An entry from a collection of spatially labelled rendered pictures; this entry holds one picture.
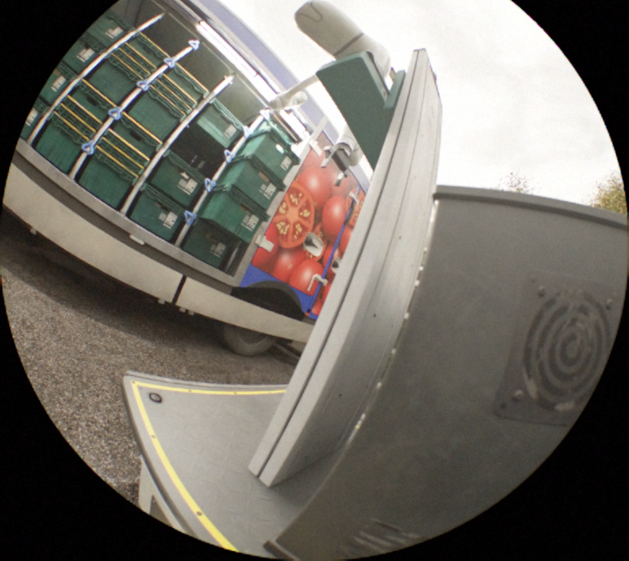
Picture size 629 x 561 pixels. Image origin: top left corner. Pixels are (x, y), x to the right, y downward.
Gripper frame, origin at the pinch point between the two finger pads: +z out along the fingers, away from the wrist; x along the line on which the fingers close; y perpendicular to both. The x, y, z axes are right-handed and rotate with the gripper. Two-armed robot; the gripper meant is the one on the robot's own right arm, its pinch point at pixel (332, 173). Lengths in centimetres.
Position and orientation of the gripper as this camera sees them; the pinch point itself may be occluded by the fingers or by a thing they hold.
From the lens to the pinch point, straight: 105.1
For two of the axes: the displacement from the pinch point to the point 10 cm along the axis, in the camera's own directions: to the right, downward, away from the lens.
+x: 5.2, 4.4, 7.3
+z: -3.9, 8.8, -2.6
